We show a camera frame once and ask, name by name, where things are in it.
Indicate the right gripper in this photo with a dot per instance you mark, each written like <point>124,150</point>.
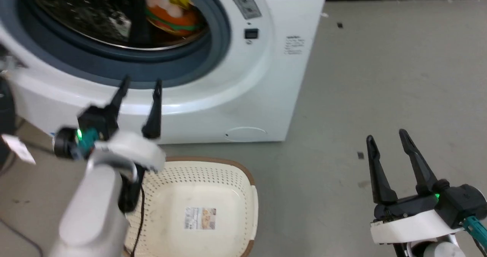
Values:
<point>414,221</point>

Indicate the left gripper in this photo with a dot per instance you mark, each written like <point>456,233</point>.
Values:
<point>129,148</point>

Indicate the colourful clothes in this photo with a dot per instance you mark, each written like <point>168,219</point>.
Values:
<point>175,18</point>

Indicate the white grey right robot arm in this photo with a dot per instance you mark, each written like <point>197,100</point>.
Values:
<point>437,250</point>

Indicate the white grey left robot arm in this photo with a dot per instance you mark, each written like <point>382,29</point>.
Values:
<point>91,215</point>

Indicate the cream perforated laundry basket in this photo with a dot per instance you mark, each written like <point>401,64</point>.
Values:
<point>228,196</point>

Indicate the white front-load washing machine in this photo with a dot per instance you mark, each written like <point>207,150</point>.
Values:
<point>266,78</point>

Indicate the white paper tag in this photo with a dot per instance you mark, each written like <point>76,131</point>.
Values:
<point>18,147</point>

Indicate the printed label sticker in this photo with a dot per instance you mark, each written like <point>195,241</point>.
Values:
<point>200,218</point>

